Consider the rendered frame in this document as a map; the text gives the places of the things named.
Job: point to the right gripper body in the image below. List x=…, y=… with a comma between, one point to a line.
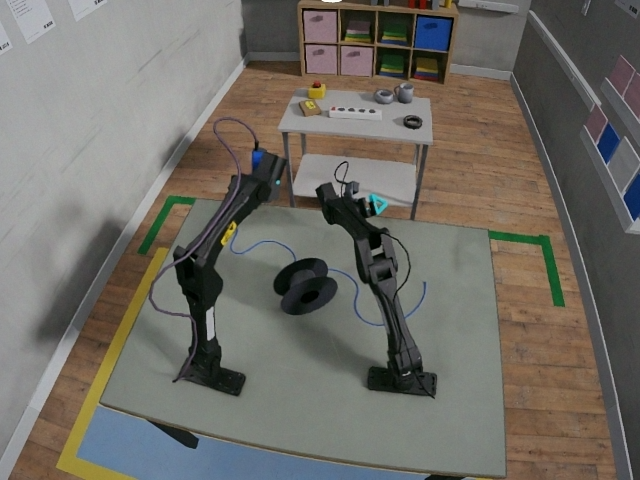
x=360, y=203

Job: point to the black cable reel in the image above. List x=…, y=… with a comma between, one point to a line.
x=310, y=287

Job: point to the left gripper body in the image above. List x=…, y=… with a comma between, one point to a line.
x=256, y=160

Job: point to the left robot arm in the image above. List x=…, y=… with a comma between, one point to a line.
x=253, y=191

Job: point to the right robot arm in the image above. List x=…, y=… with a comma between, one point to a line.
x=384, y=291

